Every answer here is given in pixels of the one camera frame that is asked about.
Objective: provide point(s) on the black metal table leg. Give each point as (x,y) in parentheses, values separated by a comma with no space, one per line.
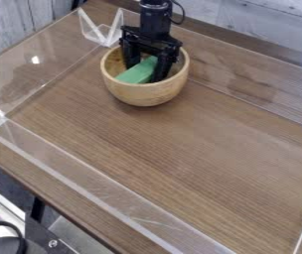
(37,210)

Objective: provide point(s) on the clear acrylic corner bracket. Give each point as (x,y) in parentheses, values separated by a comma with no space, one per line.
(101,34)

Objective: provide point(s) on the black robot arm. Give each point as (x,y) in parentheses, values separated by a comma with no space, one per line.
(155,2)

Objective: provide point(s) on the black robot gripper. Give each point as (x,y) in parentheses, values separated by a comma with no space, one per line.
(149,38)

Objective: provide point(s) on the light wooden bowl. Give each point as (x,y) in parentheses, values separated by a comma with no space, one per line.
(145,94)

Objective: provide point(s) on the green rectangular block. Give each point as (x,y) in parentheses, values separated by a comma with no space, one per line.
(140,73)

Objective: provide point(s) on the clear acrylic tray wall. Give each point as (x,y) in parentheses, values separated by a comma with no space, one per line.
(192,177)

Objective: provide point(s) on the black metal base plate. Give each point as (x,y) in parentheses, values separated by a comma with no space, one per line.
(41,241)

